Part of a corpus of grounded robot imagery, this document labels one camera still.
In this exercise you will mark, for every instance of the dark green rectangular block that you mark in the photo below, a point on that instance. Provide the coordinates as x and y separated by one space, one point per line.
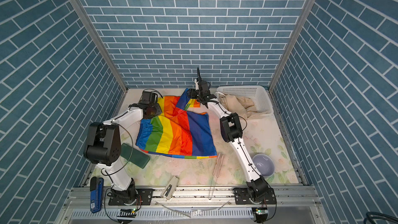
134 156

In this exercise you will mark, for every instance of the blue handheld tool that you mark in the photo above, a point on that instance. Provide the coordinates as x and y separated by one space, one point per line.
96 190

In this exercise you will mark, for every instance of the rainbow striped shorts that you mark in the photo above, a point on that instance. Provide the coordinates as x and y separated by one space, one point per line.
177 132

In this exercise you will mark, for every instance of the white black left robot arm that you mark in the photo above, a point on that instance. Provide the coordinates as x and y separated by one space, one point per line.
103 143

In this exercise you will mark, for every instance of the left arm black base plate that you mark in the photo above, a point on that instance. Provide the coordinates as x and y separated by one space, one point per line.
136 197

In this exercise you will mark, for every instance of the lavender bowl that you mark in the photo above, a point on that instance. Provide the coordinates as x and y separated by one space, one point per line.
264 164

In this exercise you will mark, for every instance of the white plastic laundry basket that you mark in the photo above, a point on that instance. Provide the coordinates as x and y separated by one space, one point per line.
257 94

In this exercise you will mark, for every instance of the aluminium front rail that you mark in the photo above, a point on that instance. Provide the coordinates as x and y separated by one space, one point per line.
198 196

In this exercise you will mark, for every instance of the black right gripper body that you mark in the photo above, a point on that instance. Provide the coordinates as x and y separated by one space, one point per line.
196 95

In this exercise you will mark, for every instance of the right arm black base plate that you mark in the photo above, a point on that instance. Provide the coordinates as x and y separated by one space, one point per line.
245 196

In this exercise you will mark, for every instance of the beige shorts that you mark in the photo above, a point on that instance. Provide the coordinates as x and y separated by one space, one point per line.
243 106

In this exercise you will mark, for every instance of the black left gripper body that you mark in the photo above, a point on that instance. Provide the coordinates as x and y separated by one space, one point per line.
155 110

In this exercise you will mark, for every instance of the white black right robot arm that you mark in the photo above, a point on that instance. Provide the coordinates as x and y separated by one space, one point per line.
232 133

